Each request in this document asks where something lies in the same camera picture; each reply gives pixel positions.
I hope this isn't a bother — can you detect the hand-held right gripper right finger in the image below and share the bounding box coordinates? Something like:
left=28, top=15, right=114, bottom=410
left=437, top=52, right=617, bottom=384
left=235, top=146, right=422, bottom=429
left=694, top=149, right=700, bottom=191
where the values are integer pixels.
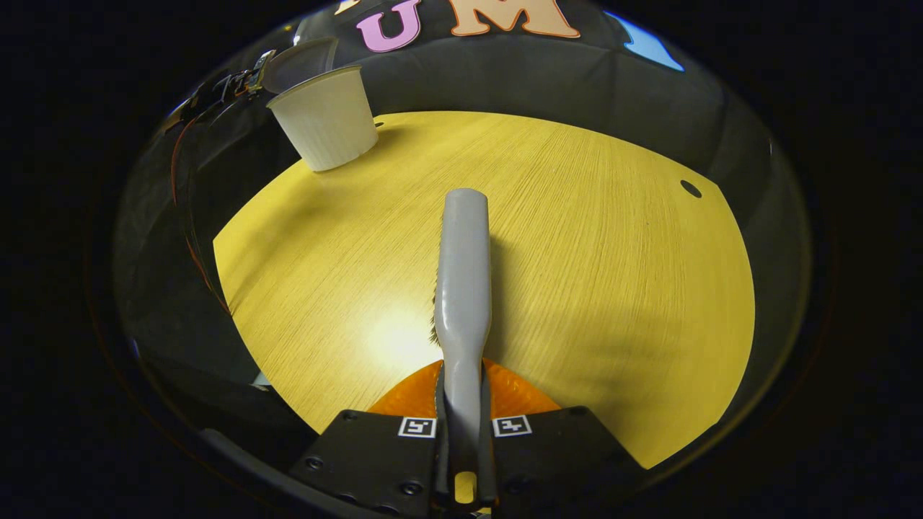
left=482, top=359, right=645, bottom=507

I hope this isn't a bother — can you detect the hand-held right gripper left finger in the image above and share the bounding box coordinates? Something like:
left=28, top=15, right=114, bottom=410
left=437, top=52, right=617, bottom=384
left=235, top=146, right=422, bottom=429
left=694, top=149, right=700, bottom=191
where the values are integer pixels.
left=290, top=360, right=442, bottom=517

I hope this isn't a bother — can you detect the small grey broom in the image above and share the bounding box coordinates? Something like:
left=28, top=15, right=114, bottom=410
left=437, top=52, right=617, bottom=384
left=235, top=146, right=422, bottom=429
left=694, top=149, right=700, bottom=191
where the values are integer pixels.
left=433, top=189, right=498, bottom=505

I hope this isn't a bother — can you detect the black backdrop cloth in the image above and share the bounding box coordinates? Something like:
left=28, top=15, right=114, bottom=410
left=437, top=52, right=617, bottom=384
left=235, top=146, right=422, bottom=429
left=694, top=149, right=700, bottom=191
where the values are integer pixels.
left=115, top=0, right=808, bottom=448

